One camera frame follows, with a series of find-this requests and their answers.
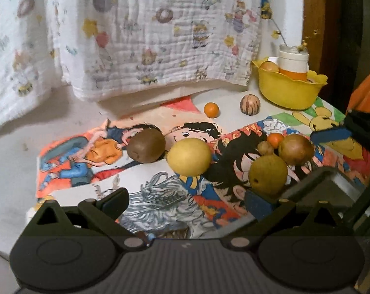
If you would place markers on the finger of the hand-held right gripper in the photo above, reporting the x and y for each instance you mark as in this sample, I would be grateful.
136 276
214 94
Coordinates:
367 190

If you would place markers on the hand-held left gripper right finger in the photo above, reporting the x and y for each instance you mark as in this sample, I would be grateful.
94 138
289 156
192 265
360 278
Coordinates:
258 205

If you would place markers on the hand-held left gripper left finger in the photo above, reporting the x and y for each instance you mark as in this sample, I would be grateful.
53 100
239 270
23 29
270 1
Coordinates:
116 200

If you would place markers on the green-brown pear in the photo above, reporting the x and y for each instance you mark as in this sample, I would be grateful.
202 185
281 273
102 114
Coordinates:
268 174

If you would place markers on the brown kiwi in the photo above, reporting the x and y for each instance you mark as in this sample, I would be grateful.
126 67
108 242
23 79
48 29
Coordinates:
146 145

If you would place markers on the reddish-brown pear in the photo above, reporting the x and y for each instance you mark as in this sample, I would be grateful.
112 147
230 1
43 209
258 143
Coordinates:
296 150

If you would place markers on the small tangerine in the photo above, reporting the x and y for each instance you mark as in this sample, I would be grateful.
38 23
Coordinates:
211 109
275 139

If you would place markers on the orange cloth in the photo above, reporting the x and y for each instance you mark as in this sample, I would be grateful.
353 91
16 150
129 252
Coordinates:
367 92

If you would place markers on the comic poster with grey hair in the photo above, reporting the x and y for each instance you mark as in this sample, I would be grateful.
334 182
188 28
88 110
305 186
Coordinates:
160 202

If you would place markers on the comic poster with orange figure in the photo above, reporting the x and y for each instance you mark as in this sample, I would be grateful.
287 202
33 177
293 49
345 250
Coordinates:
102 153

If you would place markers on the yellow plastic bowl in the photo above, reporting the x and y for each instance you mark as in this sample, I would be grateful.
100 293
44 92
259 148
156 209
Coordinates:
287 92

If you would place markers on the white and orange jar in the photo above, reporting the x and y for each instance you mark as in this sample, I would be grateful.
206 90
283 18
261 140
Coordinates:
293 62

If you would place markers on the striped round fruit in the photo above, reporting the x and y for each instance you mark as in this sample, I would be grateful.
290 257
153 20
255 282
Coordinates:
250 104

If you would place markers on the yellow fruit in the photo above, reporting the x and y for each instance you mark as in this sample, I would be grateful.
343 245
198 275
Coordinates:
269 66

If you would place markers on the red paper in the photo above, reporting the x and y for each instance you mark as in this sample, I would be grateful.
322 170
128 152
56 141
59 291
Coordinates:
183 105

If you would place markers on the dry flower twig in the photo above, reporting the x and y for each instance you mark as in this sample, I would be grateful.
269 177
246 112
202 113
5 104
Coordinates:
278 30

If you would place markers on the large printed white blanket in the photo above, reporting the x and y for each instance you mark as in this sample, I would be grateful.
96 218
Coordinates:
157 30

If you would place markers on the wooden post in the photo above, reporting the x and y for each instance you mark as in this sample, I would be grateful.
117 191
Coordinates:
321 18

